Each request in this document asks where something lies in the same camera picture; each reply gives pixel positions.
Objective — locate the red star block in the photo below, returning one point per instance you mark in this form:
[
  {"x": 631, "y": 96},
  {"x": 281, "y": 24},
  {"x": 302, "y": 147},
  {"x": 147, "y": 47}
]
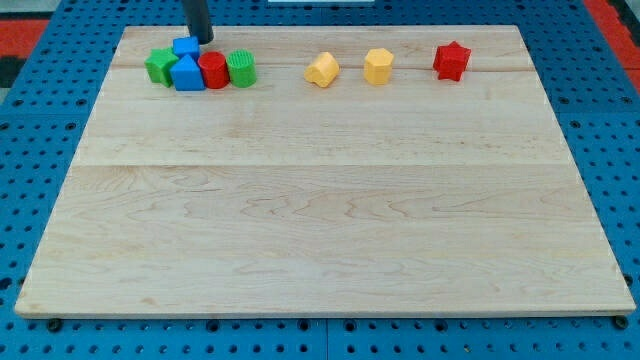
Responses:
[{"x": 451, "y": 61}]

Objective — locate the yellow heart block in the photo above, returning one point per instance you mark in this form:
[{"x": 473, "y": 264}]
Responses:
[{"x": 323, "y": 70}]

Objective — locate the blue cube block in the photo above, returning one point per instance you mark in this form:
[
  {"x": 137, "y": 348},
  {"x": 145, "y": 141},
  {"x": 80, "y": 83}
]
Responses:
[{"x": 186, "y": 46}]

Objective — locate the red cylinder block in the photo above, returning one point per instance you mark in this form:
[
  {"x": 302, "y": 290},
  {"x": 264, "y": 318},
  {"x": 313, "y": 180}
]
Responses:
[{"x": 214, "y": 70}]

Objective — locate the yellow hexagon block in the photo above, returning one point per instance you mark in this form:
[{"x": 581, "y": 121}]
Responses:
[{"x": 378, "y": 66}]

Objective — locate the green cylinder block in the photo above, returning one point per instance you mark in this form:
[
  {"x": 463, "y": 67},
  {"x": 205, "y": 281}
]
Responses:
[{"x": 241, "y": 68}]

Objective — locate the green star block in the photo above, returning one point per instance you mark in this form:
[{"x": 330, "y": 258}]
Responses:
[{"x": 158, "y": 65}]

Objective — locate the light wooden board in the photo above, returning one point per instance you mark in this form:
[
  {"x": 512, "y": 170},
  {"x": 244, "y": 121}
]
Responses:
[{"x": 420, "y": 198}]

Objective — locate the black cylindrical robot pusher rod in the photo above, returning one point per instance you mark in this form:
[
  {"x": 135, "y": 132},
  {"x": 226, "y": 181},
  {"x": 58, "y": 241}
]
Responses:
[{"x": 198, "y": 21}]

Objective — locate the blue triangular prism block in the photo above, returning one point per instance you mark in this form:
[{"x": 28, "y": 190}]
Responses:
[{"x": 186, "y": 75}]

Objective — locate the blue perforated base panel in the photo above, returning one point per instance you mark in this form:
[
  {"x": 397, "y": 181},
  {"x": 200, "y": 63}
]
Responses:
[{"x": 589, "y": 86}]

